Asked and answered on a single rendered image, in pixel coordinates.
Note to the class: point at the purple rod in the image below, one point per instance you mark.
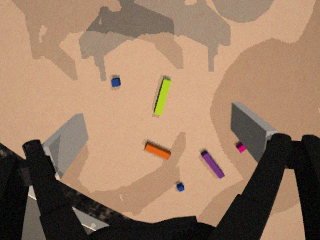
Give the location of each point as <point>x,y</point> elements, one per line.
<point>212,164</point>

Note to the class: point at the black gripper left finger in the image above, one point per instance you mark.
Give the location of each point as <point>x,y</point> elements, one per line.
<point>58,219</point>

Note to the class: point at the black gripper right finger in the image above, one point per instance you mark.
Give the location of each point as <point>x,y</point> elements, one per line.
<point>274,152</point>

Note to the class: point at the lime green rod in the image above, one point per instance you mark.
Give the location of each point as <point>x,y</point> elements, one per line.
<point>162,96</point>

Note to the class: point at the orange rod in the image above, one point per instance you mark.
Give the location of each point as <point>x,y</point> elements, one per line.
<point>157,150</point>

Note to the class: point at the small blue block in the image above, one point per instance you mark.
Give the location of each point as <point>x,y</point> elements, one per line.
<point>180,187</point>
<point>115,82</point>

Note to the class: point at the small magenta block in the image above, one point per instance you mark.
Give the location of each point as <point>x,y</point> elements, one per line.
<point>240,147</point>

